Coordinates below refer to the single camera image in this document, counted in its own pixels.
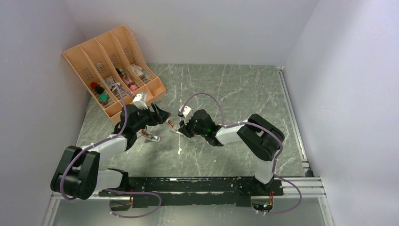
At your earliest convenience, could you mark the red round stamp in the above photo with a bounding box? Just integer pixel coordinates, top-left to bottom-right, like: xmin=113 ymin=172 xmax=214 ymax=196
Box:
xmin=90 ymin=82 xmax=98 ymax=89

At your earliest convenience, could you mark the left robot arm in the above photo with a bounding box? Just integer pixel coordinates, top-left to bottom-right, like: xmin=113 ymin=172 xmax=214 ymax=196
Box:
xmin=50 ymin=104 xmax=171 ymax=200

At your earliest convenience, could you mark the green stamp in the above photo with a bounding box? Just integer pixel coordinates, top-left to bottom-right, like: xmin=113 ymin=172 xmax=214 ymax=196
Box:
xmin=98 ymin=93 xmax=109 ymax=105

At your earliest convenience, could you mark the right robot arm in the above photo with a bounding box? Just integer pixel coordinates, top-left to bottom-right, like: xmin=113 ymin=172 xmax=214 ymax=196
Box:
xmin=177 ymin=107 xmax=285 ymax=195

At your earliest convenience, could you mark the black round stamp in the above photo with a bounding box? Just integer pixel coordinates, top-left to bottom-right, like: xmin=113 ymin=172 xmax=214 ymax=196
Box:
xmin=94 ymin=85 xmax=104 ymax=95

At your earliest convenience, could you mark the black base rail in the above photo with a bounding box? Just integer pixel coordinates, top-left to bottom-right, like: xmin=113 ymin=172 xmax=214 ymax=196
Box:
xmin=98 ymin=176 xmax=284 ymax=208

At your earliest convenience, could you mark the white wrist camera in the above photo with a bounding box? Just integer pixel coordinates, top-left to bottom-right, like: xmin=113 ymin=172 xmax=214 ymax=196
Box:
xmin=178 ymin=105 xmax=193 ymax=121
xmin=133 ymin=92 xmax=148 ymax=109

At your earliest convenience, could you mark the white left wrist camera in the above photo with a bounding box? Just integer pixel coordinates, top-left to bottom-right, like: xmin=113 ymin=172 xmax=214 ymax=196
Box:
xmin=133 ymin=92 xmax=148 ymax=109

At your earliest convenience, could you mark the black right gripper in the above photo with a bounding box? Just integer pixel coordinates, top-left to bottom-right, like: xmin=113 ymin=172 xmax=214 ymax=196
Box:
xmin=178 ymin=114 xmax=207 ymax=138

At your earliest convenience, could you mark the peach plastic file organizer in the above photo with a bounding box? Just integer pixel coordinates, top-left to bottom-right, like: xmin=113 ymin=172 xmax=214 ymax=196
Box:
xmin=62 ymin=25 xmax=166 ymax=124

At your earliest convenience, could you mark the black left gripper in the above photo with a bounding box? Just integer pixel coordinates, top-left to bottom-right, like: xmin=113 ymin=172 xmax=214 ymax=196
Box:
xmin=132 ymin=102 xmax=170 ymax=132

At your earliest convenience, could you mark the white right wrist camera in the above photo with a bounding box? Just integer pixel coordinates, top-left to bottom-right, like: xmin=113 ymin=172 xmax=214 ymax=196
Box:
xmin=178 ymin=105 xmax=193 ymax=121

